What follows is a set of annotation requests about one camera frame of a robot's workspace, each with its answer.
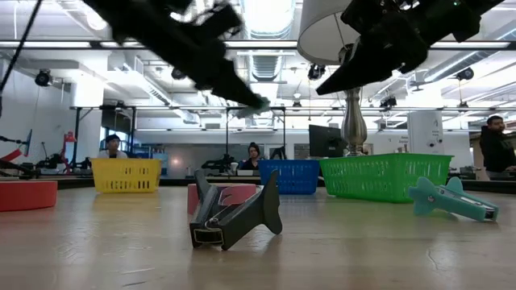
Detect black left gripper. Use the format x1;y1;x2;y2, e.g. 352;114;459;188
82;0;269;110

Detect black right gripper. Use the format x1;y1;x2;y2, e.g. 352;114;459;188
316;0;505;96

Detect table lamp with white shade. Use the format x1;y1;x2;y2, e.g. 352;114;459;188
297;0;368;156

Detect person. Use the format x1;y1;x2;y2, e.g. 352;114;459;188
98;134;128;160
478;115;516;180
240;141;262;171

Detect white column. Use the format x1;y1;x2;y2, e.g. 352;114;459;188
406;110;444;155

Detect black computer monitor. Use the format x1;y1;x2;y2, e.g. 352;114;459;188
308;124;347;159

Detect green plastic basket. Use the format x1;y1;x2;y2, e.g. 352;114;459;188
318;153;455;204

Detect blue plastic basket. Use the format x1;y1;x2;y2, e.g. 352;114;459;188
258;159;322;196

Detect yellow plastic basket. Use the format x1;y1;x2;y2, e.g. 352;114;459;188
90;157;163;194

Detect red desk lamp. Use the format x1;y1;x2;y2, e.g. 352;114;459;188
60;130;78;170

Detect red bar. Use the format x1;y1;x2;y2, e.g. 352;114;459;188
2;147;25;163

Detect red round container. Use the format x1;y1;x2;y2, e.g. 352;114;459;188
0;180;59;213

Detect black background rig frame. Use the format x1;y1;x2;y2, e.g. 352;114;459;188
70;104;288;179

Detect black aluminium table frame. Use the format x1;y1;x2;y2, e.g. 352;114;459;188
0;39;516;51

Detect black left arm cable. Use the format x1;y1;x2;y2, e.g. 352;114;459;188
0;0;44;94

